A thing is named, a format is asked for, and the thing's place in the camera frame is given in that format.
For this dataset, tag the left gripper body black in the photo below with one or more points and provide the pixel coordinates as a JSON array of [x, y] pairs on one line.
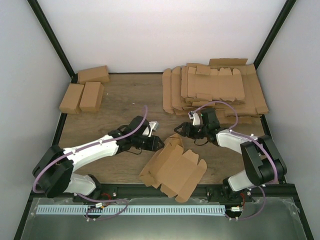
[[142, 145]]

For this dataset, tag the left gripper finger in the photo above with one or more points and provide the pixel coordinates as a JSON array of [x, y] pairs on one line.
[[155, 148], [157, 142]]

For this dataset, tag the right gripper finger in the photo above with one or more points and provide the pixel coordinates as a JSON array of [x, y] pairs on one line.
[[184, 133], [182, 127]]

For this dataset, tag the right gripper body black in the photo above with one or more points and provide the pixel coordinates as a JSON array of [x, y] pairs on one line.
[[197, 134]]

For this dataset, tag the cardboard box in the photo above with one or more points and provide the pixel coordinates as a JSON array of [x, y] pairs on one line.
[[175, 171], [91, 97], [71, 101], [95, 74]]

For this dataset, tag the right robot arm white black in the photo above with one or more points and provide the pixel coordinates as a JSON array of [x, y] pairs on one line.
[[262, 160]]

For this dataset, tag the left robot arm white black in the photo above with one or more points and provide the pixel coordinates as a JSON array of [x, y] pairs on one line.
[[55, 173]]

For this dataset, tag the folded cardboard box back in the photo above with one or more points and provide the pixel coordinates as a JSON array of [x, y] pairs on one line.
[[95, 74]]

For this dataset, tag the stack of flat cardboard sheets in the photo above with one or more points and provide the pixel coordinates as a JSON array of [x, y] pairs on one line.
[[229, 85]]

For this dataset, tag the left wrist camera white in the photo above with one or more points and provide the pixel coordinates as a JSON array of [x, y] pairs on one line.
[[152, 127]]

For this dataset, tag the light blue slotted cable duct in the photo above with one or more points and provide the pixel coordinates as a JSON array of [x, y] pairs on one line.
[[134, 210]]

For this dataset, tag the black aluminium frame rail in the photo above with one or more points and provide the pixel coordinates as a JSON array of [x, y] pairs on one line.
[[209, 192]]

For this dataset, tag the right black corner post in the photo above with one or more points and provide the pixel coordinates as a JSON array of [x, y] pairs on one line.
[[277, 25]]

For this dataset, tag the black corner post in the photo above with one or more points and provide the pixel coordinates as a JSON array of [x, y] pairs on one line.
[[42, 19], [277, 25]]

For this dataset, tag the left black corner post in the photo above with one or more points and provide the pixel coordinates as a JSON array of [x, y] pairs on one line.
[[42, 19]]

